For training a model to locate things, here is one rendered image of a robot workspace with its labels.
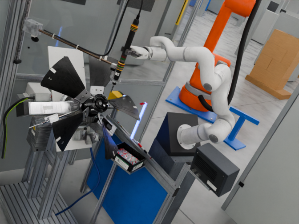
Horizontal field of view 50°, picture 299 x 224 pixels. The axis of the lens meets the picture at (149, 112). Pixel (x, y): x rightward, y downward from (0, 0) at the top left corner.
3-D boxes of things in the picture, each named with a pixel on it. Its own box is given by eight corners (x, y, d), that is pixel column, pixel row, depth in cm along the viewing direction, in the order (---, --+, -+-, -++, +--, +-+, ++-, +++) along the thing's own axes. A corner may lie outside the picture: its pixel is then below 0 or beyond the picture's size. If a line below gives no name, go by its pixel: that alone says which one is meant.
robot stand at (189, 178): (144, 217, 305) (184, 138, 266) (159, 243, 284) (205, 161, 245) (117, 221, 288) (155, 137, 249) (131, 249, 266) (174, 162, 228)
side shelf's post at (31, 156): (20, 184, 284) (41, 103, 249) (25, 183, 287) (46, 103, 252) (22, 187, 281) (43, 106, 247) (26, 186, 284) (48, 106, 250)
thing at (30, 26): (20, 30, 204) (23, 17, 201) (27, 29, 211) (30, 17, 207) (34, 37, 203) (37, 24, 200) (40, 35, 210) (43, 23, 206)
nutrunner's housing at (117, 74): (110, 83, 202) (135, 13, 184) (112, 82, 206) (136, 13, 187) (115, 86, 202) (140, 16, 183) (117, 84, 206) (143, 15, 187)
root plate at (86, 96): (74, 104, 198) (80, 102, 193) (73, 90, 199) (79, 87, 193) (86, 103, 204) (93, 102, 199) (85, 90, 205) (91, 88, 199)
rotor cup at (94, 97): (81, 117, 202) (92, 115, 193) (78, 94, 203) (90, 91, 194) (100, 116, 212) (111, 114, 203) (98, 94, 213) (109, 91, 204)
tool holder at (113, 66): (105, 78, 200) (110, 64, 196) (109, 75, 207) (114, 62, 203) (118, 84, 199) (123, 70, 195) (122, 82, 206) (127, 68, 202)
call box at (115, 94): (106, 101, 263) (110, 90, 258) (116, 101, 270) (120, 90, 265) (116, 112, 253) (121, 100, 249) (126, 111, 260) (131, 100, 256)
